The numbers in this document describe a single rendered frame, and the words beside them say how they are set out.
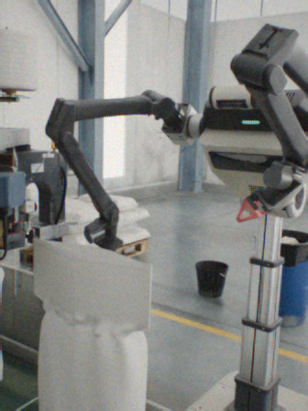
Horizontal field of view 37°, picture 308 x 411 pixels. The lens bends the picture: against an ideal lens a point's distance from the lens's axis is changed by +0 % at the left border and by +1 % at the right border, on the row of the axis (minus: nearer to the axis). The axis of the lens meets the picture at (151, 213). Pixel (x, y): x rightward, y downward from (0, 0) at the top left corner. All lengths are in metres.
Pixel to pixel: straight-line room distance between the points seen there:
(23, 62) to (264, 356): 1.36
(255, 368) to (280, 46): 1.32
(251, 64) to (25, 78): 0.65
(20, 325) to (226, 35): 8.66
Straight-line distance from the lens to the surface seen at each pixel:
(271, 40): 1.04
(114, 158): 8.32
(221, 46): 10.30
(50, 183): 1.71
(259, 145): 1.53
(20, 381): 2.10
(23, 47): 1.38
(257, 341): 1.92
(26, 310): 2.33
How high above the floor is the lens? 1.44
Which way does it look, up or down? 11 degrees down
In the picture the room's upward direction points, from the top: 2 degrees clockwise
